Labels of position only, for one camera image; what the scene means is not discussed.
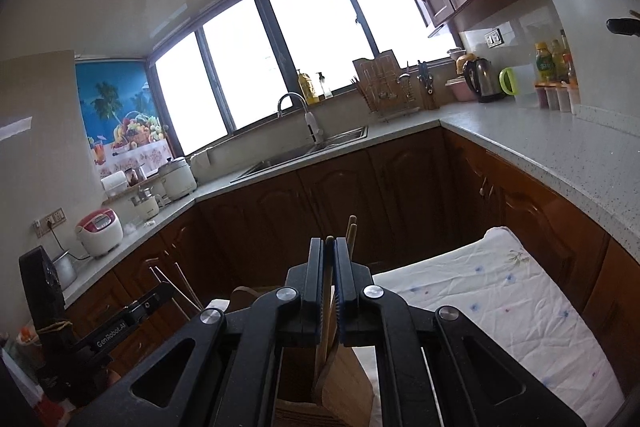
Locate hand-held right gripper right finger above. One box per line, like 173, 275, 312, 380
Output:
334, 237, 586, 427

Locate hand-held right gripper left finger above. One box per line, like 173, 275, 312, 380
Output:
70, 237, 326, 427

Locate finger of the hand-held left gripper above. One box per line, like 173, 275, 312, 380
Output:
74, 282, 174, 359
19, 246, 67, 334

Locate wooden utensil holder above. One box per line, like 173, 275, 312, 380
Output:
227, 284, 376, 427

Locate metal cooking pot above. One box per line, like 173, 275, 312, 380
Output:
52, 249, 78, 290

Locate red and white rice cooker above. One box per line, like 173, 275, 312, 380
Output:
75, 209, 123, 258

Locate small white electric pot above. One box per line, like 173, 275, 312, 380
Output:
131, 189, 162, 222

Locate white countertop box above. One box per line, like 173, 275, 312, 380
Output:
101, 171, 130, 198

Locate wooden lower cabinets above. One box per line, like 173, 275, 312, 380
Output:
62, 127, 640, 358

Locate white dotted tablecloth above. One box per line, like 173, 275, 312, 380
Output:
350, 227, 626, 427

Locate stainless steel sink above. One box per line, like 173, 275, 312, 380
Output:
230, 126, 370, 182

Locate large white rice cooker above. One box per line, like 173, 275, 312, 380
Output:
157, 156, 197, 202

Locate chrome kitchen faucet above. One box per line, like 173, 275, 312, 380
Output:
277, 92, 326, 145

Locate yellow detergent bottle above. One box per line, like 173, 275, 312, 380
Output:
297, 68, 320, 104

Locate pink storage container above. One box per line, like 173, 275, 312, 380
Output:
445, 77, 473, 100

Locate grey speckled kitchen countertop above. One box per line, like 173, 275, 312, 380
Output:
62, 97, 640, 303

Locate steel electric kettle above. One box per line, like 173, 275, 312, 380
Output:
462, 57, 506, 104

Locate large kitchen window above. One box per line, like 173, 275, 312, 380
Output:
150, 0, 461, 155

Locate row of spice jars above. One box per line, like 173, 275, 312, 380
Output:
534, 81, 576, 114

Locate green drink bottle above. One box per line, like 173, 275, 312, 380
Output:
534, 42, 557, 85

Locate red sauce bottle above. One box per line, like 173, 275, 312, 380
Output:
560, 29, 579, 86

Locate black wok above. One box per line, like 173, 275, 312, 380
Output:
606, 18, 640, 35

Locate tropical fruit wall poster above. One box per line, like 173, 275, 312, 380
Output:
75, 61, 173, 180

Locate clear jug green handle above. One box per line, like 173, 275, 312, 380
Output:
500, 64, 538, 108

